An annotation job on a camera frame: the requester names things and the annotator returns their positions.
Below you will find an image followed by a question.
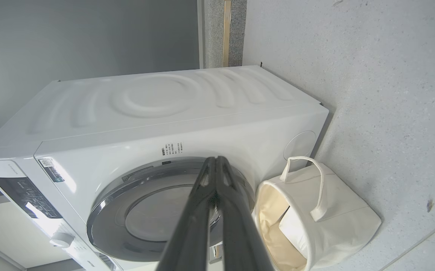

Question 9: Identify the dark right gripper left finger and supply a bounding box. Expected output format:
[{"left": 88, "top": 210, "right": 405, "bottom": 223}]
[{"left": 155, "top": 156, "right": 220, "bottom": 271}]

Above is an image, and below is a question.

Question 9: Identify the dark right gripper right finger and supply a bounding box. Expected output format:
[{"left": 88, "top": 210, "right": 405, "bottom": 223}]
[{"left": 216, "top": 155, "right": 276, "bottom": 271}]

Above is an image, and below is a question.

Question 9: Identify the dark washing machine door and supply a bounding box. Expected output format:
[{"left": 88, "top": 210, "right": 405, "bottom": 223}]
[{"left": 87, "top": 157, "right": 256, "bottom": 263}]

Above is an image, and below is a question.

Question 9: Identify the white basket liner pad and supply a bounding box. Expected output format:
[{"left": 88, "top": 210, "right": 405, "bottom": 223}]
[{"left": 278, "top": 205, "right": 310, "bottom": 257}]

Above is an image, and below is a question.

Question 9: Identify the cream canvas laundry basket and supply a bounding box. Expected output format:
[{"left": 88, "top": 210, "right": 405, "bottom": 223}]
[{"left": 253, "top": 156, "right": 382, "bottom": 271}]

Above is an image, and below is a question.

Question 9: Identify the white front-load washing machine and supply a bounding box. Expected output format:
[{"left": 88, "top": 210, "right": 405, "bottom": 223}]
[{"left": 0, "top": 65, "right": 330, "bottom": 271}]

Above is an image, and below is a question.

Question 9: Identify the small printed text label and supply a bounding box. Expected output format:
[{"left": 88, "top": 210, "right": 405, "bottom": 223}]
[{"left": 161, "top": 142, "right": 183, "bottom": 157}]

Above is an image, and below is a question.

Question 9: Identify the round filter cover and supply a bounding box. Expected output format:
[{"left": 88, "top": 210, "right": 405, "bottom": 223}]
[{"left": 283, "top": 131, "right": 318, "bottom": 161}]

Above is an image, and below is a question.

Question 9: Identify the white control knob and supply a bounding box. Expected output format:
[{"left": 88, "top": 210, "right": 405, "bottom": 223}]
[{"left": 49, "top": 232, "right": 75, "bottom": 249}]

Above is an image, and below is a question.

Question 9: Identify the QR code sticker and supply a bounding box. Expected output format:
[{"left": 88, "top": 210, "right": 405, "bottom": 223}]
[{"left": 38, "top": 158, "right": 65, "bottom": 183}]

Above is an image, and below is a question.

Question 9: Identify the dark control panel display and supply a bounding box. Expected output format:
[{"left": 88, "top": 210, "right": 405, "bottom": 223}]
[{"left": 0, "top": 177, "right": 63, "bottom": 219}]

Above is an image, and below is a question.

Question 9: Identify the wooden floor strip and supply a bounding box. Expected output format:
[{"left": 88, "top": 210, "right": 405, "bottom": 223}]
[{"left": 223, "top": 0, "right": 232, "bottom": 67}]

